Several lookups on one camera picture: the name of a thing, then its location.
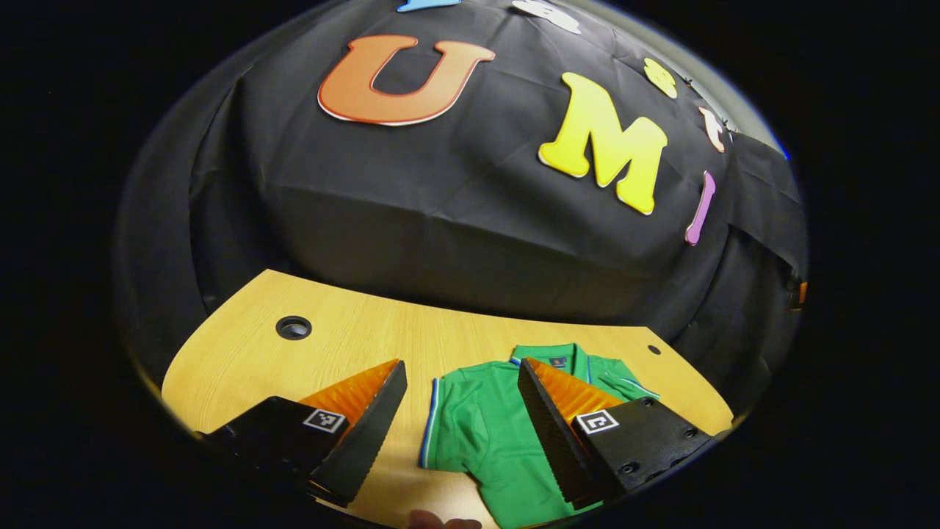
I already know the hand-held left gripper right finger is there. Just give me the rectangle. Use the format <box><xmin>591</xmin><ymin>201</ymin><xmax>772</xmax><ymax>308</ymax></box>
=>
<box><xmin>516</xmin><ymin>357</ymin><xmax>715</xmax><ymax>511</ymax></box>

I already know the green T-shirt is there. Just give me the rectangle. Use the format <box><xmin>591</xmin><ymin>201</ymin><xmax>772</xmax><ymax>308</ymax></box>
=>
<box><xmin>419</xmin><ymin>343</ymin><xmax>662</xmax><ymax>529</ymax></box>

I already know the black backdrop cloth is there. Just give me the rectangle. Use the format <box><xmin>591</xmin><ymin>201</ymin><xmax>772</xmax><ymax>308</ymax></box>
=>
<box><xmin>114</xmin><ymin>0</ymin><xmax>809</xmax><ymax>412</ymax></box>

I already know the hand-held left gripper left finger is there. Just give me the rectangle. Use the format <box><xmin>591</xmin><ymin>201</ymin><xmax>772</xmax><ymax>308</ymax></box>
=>
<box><xmin>200</xmin><ymin>359</ymin><xmax>409</xmax><ymax>508</ymax></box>

